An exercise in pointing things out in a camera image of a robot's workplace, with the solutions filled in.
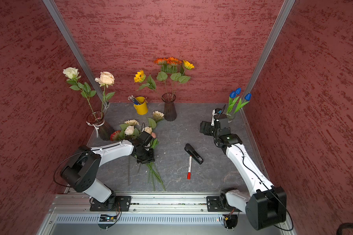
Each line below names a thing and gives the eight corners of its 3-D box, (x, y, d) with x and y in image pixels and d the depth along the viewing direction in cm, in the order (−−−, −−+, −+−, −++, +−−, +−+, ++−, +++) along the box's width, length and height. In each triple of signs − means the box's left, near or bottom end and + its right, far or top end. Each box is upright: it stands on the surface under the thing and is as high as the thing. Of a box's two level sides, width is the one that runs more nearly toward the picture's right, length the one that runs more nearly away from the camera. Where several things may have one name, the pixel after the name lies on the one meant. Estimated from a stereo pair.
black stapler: (199, 165, 90) (200, 163, 86) (183, 149, 97) (184, 145, 93) (203, 162, 91) (204, 159, 87) (187, 146, 98) (187, 142, 95)
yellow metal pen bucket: (137, 115, 116) (133, 105, 107) (139, 106, 122) (136, 96, 113) (146, 115, 116) (144, 105, 107) (148, 106, 122) (146, 96, 113)
